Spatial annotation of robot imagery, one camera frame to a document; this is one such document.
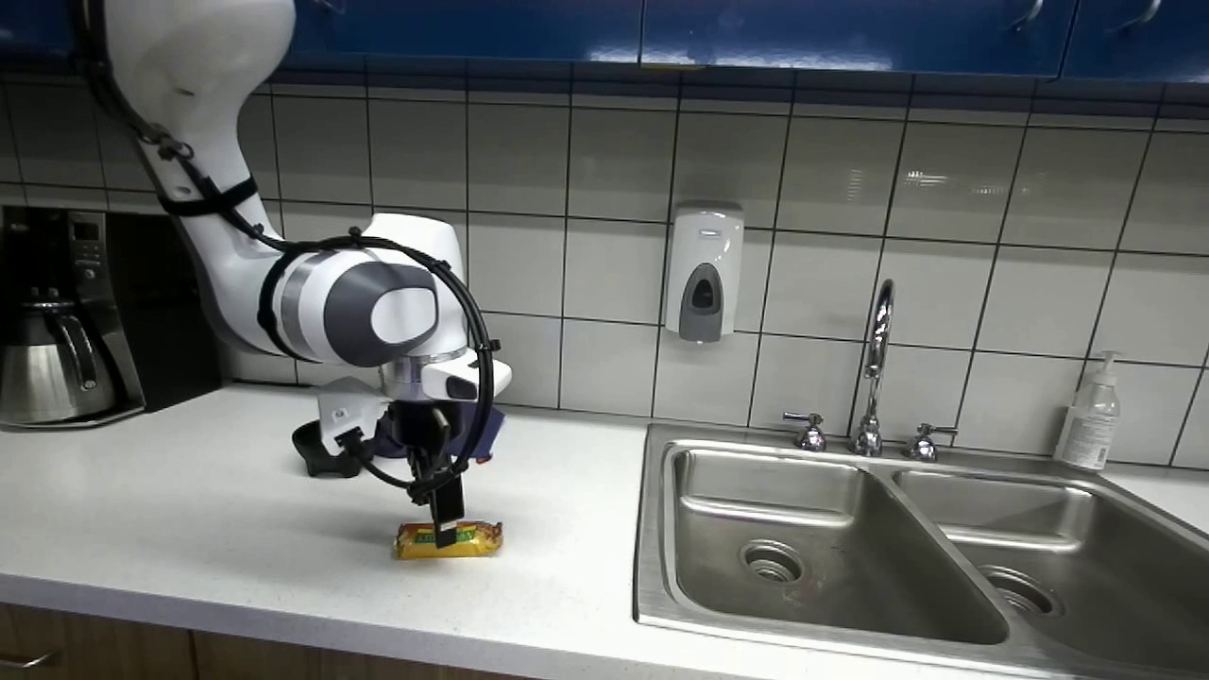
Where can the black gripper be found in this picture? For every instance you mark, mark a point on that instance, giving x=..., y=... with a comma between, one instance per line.
x=415, y=440

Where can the yellow orange candy bar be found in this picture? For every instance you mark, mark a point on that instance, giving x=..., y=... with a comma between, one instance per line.
x=483, y=537

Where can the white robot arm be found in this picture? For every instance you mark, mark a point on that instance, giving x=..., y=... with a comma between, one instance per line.
x=354, y=308

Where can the wooden base cabinet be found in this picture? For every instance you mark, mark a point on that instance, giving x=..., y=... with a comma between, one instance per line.
x=251, y=657

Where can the black silver coffee maker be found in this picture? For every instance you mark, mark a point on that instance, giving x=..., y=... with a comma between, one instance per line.
x=154, y=303

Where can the stainless steel coffee carafe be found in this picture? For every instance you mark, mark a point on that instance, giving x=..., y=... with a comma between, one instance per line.
x=52, y=373

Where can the stainless steel double sink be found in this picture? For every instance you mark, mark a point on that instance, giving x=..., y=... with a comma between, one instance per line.
x=881, y=542

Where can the chrome faucet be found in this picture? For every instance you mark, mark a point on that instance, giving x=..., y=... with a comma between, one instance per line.
x=878, y=342

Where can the clear soap pump bottle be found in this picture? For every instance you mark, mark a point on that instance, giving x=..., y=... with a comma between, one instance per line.
x=1087, y=421

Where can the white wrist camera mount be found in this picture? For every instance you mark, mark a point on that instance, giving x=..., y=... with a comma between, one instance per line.
x=340, y=418

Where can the white wall soap dispenser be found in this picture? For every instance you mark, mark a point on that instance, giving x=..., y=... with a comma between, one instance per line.
x=706, y=269

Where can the blue wall cabinet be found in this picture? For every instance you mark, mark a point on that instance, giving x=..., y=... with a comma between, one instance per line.
x=758, y=33

